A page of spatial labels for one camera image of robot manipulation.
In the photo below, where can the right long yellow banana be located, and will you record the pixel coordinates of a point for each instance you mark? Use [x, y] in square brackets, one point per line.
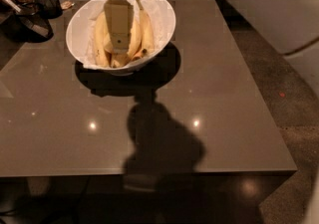
[148, 42]

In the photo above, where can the middle curved yellow banana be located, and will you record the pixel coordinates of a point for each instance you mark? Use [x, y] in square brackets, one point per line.
[121, 58]

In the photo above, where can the left yellow banana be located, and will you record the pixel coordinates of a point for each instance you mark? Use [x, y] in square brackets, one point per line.
[103, 58]

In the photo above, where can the white bowl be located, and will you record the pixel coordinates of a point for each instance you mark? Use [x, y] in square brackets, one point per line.
[79, 32]

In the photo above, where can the black mesh cup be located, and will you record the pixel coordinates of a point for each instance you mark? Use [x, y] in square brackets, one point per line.
[50, 9]

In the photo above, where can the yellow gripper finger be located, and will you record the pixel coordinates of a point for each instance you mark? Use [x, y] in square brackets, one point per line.
[120, 17]

